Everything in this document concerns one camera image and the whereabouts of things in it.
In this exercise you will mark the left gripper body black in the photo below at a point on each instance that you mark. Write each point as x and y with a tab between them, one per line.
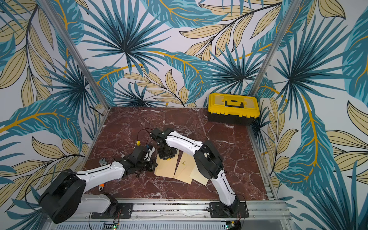
147	166

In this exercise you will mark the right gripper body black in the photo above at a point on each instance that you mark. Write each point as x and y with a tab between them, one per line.
167	154

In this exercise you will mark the manila envelope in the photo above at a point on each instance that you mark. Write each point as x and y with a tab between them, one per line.
185	168
166	168
198	177

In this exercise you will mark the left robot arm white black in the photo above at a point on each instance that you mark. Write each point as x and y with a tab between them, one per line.
67	194

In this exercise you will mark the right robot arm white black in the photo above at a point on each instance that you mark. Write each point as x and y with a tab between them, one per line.
209	164

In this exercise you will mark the orange adjustable wrench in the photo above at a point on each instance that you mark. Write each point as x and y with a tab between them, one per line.
102	162

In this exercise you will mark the yellow black toolbox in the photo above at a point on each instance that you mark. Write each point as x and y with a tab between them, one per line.
232	109

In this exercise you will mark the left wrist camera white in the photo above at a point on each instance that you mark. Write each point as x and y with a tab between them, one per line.
151	150

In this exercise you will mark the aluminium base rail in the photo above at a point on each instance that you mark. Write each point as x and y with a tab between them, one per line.
182	214

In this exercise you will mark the left aluminium corner post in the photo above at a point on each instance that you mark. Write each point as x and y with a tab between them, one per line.
65	36

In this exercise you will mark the aluminium corner post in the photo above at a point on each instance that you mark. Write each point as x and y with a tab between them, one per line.
275	44
65	36

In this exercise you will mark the right aluminium corner post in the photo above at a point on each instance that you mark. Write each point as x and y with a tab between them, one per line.
275	44

